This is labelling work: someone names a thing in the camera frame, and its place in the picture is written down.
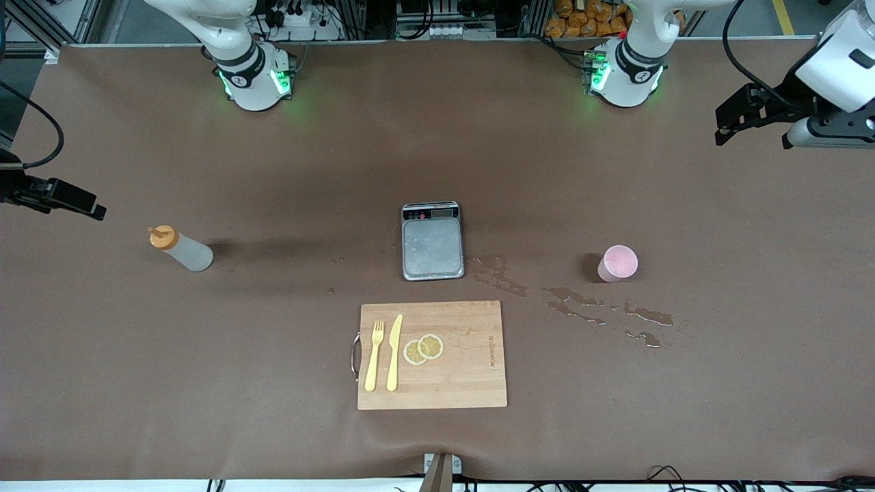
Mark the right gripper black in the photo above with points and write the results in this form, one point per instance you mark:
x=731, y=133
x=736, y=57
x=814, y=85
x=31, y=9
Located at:
x=15, y=186

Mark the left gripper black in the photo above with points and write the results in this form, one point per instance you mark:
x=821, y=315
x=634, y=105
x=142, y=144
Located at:
x=787, y=101

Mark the translucent sauce bottle orange cap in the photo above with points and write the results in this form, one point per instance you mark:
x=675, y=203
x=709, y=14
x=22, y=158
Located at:
x=188, y=253

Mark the pink plastic cup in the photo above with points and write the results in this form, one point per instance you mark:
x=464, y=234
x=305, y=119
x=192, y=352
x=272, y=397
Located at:
x=618, y=263

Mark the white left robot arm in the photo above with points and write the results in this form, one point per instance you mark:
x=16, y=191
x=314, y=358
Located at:
x=625, y=75

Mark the pile of orange packets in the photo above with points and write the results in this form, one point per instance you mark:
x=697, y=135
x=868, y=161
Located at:
x=588, y=20

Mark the liquid puddle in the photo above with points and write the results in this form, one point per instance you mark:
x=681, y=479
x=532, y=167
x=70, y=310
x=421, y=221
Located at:
x=646, y=338
x=649, y=316
x=577, y=304
x=495, y=277

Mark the white power strip black plugs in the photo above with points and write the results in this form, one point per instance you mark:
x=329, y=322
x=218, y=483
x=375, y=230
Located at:
x=301, y=20

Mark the white labelled device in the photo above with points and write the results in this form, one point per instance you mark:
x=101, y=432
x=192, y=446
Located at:
x=444, y=31

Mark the yellow plastic fork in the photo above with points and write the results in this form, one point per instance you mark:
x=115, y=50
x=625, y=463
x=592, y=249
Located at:
x=372, y=362

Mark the yellow plastic knife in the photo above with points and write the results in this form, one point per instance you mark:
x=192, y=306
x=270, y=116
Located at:
x=394, y=355

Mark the silver digital kitchen scale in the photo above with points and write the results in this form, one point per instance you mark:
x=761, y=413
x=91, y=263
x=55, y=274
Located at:
x=432, y=246

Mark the lemon slice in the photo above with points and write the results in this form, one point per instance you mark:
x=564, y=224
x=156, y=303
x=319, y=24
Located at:
x=411, y=354
x=431, y=346

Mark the wooden cutting board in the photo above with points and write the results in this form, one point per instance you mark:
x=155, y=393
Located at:
x=465, y=369

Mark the aluminium frame profile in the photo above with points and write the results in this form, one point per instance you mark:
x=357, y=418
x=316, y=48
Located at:
x=61, y=27

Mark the metal mount bracket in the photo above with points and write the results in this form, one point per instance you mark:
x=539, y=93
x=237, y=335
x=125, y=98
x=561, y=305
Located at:
x=441, y=471

